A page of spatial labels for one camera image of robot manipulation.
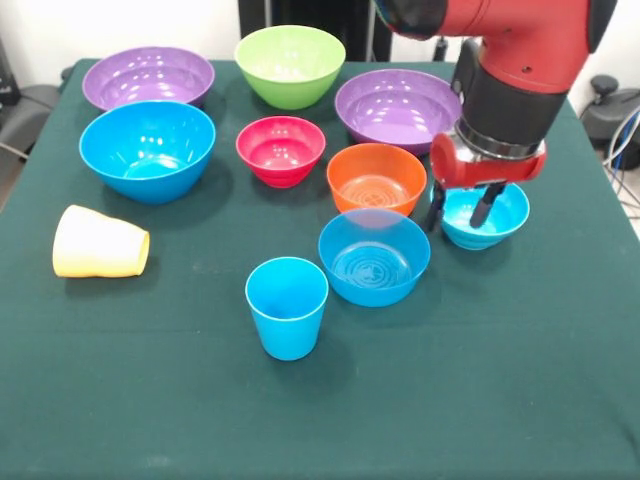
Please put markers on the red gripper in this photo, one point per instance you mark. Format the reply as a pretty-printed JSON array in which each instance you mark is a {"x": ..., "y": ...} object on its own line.
[{"x": 450, "y": 165}]

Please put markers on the cyan plastic bowl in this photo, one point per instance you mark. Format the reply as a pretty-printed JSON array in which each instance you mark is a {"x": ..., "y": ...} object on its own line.
[{"x": 500, "y": 225}]

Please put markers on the orange plastic bowl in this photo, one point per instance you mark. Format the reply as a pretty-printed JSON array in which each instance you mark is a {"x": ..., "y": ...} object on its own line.
[{"x": 375, "y": 175}]

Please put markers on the purple plastic bowl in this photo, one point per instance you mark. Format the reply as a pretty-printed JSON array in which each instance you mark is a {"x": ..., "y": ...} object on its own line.
[
  {"x": 395, "y": 115},
  {"x": 150, "y": 75}
]

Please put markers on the small blue plastic bowl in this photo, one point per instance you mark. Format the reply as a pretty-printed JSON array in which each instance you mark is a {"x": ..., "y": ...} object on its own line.
[{"x": 375, "y": 287}]

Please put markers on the pink plastic bowl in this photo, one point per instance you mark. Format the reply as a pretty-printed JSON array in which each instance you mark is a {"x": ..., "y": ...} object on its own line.
[{"x": 280, "y": 150}]

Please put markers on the blue plastic cup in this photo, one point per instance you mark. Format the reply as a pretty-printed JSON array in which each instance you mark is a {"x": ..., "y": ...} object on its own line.
[{"x": 287, "y": 335}]

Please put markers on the yellow plastic cup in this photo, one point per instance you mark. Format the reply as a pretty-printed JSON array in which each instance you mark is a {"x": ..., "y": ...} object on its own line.
[{"x": 95, "y": 245}]

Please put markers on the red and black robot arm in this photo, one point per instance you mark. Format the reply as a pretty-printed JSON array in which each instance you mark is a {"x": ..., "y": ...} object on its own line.
[{"x": 525, "y": 50}]

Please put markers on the green plastic bowl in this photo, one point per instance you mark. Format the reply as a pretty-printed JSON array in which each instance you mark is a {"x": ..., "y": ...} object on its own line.
[{"x": 290, "y": 65}]

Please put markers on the dark green table cloth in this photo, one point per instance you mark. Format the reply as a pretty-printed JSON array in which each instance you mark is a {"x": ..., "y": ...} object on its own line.
[{"x": 300, "y": 415}]

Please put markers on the large blue plastic bowl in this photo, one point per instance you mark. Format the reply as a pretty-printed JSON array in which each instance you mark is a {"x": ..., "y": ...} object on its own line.
[{"x": 145, "y": 140}]

